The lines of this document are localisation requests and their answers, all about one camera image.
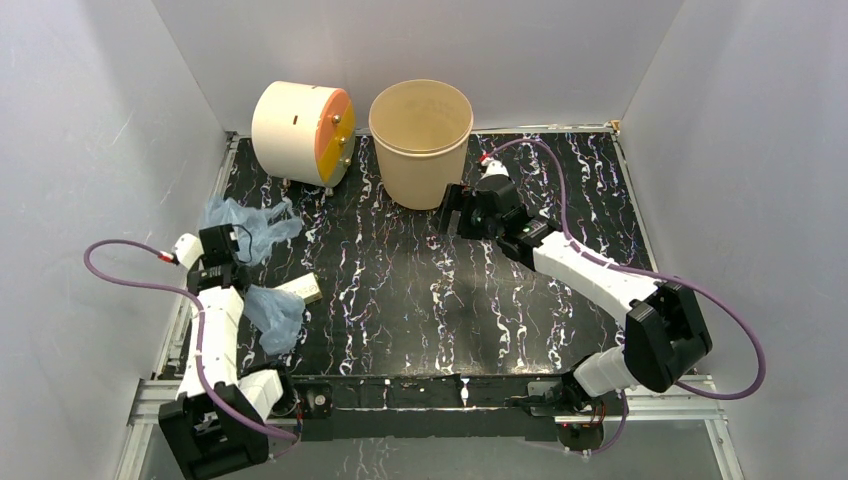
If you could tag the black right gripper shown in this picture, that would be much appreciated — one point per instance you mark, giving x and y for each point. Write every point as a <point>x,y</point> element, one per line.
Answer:
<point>458,198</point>

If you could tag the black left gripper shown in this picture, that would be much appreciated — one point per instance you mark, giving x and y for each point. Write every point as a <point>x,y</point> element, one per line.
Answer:
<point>200,268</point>

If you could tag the translucent blue plastic trash bag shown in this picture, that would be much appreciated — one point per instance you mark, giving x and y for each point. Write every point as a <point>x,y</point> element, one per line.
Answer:
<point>276,315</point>

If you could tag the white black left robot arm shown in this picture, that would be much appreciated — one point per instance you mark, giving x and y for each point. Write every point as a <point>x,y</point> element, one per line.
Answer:
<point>216,423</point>

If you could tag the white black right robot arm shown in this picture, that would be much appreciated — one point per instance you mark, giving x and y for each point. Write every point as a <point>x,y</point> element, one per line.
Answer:
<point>665,331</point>

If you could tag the beige round trash bin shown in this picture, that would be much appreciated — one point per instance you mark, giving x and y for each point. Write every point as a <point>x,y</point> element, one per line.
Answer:
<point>421,129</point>

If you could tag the white trash bag box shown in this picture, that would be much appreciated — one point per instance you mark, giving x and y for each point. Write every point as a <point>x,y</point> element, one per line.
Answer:
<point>305,286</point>

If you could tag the white cylinder with orange face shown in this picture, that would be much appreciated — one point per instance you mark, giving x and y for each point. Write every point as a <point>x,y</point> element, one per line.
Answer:
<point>304,133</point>

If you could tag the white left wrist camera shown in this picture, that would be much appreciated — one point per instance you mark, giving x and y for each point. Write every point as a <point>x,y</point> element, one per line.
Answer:
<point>186,252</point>

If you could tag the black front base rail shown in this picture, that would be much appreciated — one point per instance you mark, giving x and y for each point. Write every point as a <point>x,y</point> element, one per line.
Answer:
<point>424,407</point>

